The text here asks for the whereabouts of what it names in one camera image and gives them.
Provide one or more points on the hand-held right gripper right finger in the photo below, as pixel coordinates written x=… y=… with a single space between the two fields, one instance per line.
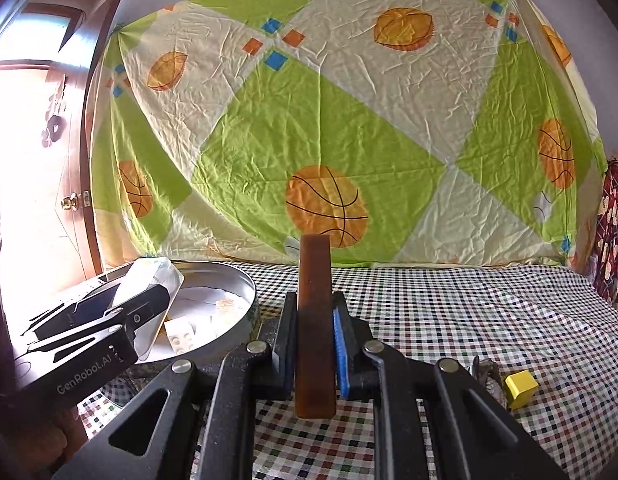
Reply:
x=342 y=355

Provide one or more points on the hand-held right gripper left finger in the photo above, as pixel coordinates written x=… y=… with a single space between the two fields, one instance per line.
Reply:
x=288 y=345

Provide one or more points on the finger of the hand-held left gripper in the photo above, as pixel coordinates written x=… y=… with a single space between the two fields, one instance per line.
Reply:
x=89 y=337
x=104 y=305

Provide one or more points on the brown rectangular bar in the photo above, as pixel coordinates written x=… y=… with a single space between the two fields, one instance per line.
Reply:
x=315 y=320

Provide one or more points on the round metal cookie tin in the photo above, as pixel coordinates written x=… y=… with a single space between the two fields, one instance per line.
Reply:
x=239 y=330

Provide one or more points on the clear box with green lid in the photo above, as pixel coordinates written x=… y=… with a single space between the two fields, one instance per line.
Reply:
x=159 y=280

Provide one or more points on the person's left hand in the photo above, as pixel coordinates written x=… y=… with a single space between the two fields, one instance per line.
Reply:
x=59 y=435

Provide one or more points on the brass door knob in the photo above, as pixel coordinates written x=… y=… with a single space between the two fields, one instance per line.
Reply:
x=69 y=202

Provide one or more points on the checkered tablecloth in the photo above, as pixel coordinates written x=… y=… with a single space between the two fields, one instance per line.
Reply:
x=489 y=320

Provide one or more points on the silver sequin pouch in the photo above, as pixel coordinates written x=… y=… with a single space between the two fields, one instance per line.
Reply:
x=491 y=382

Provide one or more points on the yellow cube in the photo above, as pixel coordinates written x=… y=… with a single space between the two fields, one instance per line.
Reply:
x=521 y=389

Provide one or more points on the hanging door ornament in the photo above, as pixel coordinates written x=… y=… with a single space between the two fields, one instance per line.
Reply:
x=54 y=120

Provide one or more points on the wooden door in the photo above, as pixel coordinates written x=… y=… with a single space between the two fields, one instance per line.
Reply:
x=84 y=85

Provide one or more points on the basketball print bed sheet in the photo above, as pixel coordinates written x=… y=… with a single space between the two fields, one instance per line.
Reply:
x=339 y=125

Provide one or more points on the red patterned cloth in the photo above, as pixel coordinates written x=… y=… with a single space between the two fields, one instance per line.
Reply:
x=614 y=235

